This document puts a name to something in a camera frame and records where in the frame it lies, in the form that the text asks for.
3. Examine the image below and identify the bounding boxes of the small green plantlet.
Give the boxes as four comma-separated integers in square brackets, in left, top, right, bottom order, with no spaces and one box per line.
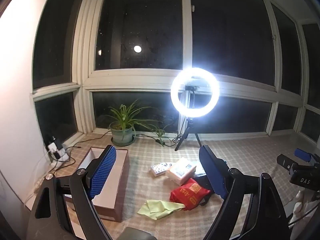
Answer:
[149,126,173,147]

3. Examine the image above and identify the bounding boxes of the white window frame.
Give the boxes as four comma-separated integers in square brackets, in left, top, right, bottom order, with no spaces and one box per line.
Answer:
[30,0,320,143]

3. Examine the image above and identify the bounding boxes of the black ring light cable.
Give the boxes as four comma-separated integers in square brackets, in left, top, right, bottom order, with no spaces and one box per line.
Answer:
[135,117,188,147]

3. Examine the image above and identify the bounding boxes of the white power strip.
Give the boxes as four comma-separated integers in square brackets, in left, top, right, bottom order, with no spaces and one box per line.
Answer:
[47,142,70,163]

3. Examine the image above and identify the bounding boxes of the white cable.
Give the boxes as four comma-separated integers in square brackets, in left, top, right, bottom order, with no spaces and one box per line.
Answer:
[25,152,56,201]

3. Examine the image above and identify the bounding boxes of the yellow-green cloth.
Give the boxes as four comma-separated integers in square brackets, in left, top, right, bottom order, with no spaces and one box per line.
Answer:
[137,200,186,220]

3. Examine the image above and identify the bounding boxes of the pink tissue pack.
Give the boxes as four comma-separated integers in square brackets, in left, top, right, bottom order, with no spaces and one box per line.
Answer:
[166,157,197,185]

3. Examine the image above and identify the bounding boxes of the star printed tissue pack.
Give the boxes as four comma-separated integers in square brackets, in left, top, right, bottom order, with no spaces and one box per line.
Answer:
[150,162,171,177]

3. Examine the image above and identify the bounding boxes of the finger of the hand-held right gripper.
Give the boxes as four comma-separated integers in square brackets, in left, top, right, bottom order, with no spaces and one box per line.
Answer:
[277,154,300,174]
[294,148,320,165]

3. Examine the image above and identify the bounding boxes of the white ring light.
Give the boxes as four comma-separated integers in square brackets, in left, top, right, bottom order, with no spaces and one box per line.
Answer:
[170,67,220,118]

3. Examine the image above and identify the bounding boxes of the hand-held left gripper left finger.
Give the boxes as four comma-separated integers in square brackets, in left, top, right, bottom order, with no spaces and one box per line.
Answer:
[26,144,118,240]

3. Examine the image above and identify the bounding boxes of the black pouch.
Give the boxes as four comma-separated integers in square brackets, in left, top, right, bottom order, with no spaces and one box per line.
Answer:
[195,174,215,206]

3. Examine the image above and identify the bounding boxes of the green plant in grey pot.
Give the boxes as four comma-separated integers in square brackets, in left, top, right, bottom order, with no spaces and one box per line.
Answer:
[105,104,163,147]

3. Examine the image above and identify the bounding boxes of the beige checked mat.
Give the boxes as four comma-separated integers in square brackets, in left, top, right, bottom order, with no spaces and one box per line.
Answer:
[26,131,313,240]

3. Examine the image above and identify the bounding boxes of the brown cardboard box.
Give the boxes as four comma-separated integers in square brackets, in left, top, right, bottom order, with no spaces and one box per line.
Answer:
[64,147,130,223]

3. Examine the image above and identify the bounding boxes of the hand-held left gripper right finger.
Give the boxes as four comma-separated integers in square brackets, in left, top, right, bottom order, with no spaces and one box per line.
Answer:
[199,145,292,240]

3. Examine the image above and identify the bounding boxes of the clear face mask packet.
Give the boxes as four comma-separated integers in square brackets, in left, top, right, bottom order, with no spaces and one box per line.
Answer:
[192,161,208,178]

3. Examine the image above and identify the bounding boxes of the black charger cable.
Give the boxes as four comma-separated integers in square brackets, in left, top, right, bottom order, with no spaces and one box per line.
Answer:
[53,144,83,173]

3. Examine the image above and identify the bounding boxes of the red fabric bag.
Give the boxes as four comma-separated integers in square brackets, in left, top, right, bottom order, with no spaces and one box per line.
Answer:
[169,178,211,211]

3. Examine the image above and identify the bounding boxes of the large black charger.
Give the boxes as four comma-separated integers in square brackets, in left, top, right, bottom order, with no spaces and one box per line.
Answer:
[51,135,63,151]

